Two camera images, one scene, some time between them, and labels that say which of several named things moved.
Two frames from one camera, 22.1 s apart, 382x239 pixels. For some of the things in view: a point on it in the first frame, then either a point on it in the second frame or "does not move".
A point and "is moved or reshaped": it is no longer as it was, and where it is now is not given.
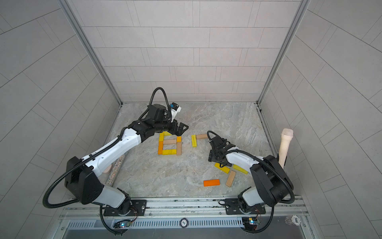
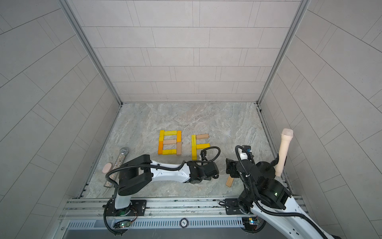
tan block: x=170 y=142 does not move
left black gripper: x=178 y=132 to x=210 y=178
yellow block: x=223 y=169 is moved or reshaped
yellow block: x=161 y=136 does not move
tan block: x=178 y=148 does not move
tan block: x=201 y=136 does not move
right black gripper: x=212 y=154 to x=233 y=165
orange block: x=160 y=148 does not move
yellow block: x=169 y=152 does not move
